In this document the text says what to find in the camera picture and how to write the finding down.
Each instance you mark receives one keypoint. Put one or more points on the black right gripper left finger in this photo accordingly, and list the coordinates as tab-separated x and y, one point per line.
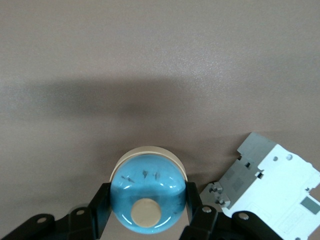
95	215

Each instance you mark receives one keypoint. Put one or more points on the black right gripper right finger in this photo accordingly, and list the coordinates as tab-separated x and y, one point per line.
202	222

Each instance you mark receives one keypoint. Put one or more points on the white circuit breaker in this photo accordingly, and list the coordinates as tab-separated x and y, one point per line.
277	180

